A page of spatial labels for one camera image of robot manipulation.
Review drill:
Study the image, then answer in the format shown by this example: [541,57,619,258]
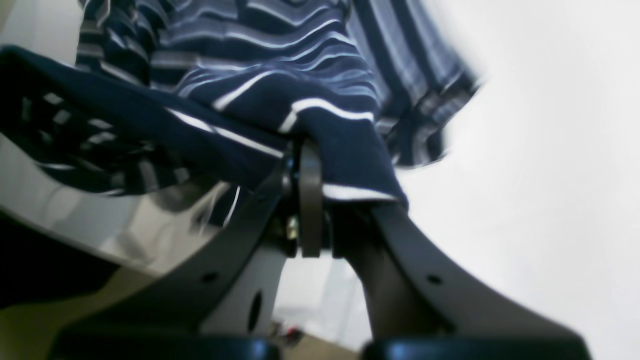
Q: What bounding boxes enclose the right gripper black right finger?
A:
[331,202,591,360]

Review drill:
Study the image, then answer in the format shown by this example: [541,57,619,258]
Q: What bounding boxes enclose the navy white striped t-shirt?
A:
[1,0,479,205]

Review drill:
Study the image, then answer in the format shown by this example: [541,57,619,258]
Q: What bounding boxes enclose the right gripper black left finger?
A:
[48,140,323,360]

